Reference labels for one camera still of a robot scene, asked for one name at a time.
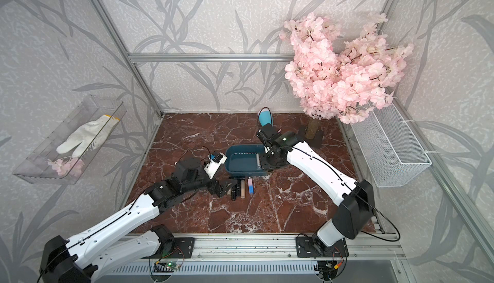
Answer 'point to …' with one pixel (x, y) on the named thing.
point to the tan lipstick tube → (242, 189)
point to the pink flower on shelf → (67, 166)
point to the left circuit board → (165, 267)
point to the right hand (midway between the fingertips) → (266, 164)
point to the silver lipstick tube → (258, 159)
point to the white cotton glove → (89, 136)
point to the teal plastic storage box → (244, 161)
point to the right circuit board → (327, 270)
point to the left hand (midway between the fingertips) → (229, 176)
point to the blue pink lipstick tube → (250, 185)
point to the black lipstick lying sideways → (237, 177)
